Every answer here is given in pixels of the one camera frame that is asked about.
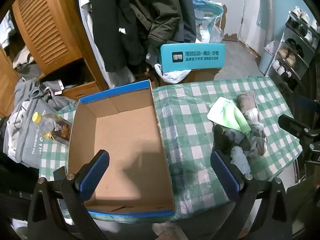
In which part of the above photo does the grey striped sock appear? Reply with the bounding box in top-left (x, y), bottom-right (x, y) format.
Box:
top-left (247, 121), bottom-right (267, 158)

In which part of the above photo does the dark sock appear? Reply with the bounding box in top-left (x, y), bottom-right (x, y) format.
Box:
top-left (212, 124), bottom-right (250, 155)

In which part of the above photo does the blue cardboard box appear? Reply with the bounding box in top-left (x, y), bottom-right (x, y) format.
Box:
top-left (67, 79), bottom-right (175, 218)

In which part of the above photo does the grey white sock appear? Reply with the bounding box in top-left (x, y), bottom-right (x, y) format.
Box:
top-left (244, 107), bottom-right (259, 124)

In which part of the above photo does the black jacket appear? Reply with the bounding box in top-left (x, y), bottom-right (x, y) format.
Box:
top-left (91, 0), bottom-right (150, 73)

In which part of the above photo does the teal box lid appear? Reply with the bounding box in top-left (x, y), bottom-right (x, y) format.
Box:
top-left (157, 42), bottom-right (226, 73)

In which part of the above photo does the dark navy coat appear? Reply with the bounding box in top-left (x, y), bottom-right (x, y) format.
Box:
top-left (172, 0), bottom-right (198, 43)

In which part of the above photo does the white plastic bag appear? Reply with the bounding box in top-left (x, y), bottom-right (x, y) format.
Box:
top-left (154, 64), bottom-right (192, 84)

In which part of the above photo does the light blue trash bin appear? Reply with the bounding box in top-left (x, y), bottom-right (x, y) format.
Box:
top-left (257, 41), bottom-right (275, 77)

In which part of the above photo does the pile of grey clothes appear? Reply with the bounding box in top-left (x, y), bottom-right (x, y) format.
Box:
top-left (12, 46), bottom-right (42, 72)

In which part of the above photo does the brown grey sock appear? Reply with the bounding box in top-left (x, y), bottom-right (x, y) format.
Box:
top-left (236, 91), bottom-right (258, 113)

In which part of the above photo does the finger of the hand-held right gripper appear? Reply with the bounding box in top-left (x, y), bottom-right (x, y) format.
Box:
top-left (296, 97), bottom-right (320, 117)
top-left (278, 114), bottom-right (320, 139)

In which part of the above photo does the olive green jacket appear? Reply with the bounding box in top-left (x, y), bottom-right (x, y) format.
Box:
top-left (130, 0), bottom-right (185, 55)

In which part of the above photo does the cooking oil bottle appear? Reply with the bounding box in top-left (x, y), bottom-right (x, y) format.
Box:
top-left (31, 112), bottom-right (73, 145)

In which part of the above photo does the metal shoe rack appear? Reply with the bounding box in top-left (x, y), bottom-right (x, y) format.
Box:
top-left (269, 6), bottom-right (320, 93)

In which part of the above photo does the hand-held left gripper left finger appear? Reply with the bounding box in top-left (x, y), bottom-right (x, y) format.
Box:
top-left (27, 149), bottom-right (110, 240)

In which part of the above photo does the wooden louvered door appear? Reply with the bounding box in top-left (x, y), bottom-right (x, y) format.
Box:
top-left (11, 0), bottom-right (84, 74)

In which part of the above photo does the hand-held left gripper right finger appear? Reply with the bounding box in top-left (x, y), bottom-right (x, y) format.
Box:
top-left (210, 149), bottom-right (293, 240)

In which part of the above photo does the green checked tablecloth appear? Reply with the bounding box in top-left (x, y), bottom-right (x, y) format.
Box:
top-left (39, 76), bottom-right (304, 223)

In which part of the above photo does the wooden wardrobe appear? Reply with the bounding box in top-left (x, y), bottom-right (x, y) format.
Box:
top-left (0, 0), bottom-right (110, 118)

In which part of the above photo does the grey cloth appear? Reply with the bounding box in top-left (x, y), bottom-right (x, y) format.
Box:
top-left (152, 221), bottom-right (188, 240)

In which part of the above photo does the group of shoes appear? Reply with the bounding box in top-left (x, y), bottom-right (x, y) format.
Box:
top-left (271, 6), bottom-right (320, 80)

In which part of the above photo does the blue translucent plastic bag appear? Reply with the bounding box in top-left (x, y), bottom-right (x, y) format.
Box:
top-left (192, 0), bottom-right (225, 44)

